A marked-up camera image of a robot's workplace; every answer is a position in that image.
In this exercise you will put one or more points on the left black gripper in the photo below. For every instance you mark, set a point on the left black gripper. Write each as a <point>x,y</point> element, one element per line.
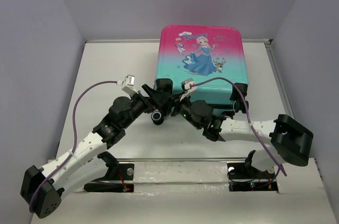
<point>158,99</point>

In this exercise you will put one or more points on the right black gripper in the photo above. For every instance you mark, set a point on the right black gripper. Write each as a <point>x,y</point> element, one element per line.
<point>178,101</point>

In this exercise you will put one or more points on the pink and teal suitcase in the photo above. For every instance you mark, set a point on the pink and teal suitcase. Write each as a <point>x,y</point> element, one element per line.
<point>211,55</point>

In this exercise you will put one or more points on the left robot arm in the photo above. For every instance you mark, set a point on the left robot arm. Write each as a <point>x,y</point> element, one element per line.
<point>43,188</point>

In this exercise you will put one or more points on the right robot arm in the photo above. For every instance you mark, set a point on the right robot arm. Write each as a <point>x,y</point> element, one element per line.
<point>283,140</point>

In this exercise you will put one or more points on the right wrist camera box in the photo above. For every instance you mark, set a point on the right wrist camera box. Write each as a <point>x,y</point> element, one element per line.
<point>188,87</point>

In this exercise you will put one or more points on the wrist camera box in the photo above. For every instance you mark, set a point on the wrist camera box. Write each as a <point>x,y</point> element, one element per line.
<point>127,85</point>
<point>188,87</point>

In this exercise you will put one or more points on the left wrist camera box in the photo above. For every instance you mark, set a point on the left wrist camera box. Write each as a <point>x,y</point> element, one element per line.
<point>127,85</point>

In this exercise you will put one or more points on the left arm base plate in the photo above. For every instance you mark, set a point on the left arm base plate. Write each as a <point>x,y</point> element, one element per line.
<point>119,182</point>

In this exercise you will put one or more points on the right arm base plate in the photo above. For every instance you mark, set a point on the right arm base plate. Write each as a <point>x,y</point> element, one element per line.
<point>243,177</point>

